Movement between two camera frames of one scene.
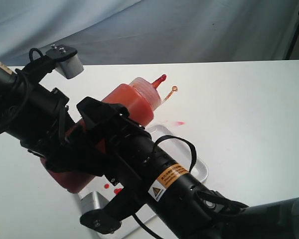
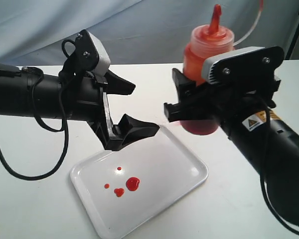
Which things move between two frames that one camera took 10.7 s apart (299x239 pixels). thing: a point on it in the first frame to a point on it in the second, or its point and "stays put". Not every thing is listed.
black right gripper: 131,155 to 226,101
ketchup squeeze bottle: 139,97 to 206,40
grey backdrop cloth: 107,32 stays put
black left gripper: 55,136 to 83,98
